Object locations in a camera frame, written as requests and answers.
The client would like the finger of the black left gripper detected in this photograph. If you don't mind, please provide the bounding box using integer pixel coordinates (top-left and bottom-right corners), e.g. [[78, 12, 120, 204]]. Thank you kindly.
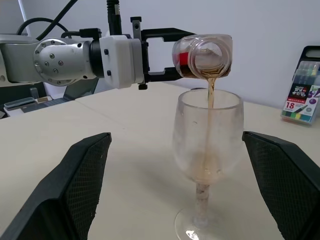
[[145, 66, 186, 83], [140, 27, 198, 45]]

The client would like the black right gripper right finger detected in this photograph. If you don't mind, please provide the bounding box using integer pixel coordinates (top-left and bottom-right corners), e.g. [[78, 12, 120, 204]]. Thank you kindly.
[[241, 130, 320, 240]]

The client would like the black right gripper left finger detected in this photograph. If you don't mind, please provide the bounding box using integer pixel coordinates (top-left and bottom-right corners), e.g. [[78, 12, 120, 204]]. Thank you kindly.
[[0, 131, 112, 240]]

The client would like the black camera cable plug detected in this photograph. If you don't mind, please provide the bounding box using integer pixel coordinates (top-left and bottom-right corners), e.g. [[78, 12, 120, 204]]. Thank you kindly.
[[106, 0, 122, 36]]

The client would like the clear wine glass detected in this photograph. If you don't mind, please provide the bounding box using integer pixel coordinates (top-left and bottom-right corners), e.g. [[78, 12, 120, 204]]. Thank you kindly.
[[171, 89, 245, 240]]

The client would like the grey flat case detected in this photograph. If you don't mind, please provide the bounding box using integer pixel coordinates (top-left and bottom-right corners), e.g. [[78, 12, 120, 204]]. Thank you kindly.
[[3, 97, 35, 109]]

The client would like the clear plastic bottle red tape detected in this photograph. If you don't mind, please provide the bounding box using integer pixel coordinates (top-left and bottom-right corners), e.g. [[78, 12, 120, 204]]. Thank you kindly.
[[171, 33, 233, 80]]

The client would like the marker pen set case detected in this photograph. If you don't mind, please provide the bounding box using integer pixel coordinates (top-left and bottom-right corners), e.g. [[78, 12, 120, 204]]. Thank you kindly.
[[280, 45, 320, 128]]

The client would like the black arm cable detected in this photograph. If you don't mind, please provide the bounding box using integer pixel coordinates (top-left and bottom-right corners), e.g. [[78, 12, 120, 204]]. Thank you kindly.
[[16, 0, 102, 42]]

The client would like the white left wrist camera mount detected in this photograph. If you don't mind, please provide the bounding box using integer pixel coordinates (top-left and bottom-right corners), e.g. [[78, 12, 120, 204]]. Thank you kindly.
[[98, 34, 144, 90]]

